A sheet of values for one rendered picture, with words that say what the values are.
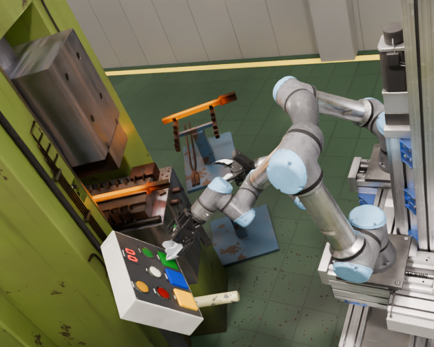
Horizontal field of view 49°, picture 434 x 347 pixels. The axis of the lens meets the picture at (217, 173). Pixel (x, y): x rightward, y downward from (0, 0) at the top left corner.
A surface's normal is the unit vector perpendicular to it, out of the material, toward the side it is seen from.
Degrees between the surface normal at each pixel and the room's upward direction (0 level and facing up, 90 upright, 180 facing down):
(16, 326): 90
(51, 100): 90
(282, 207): 0
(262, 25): 90
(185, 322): 90
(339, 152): 0
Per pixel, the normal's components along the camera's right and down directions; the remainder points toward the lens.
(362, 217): -0.25, -0.80
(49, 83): -0.04, 0.67
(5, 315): 0.95, -0.21
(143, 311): 0.37, 0.52
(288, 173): -0.53, 0.59
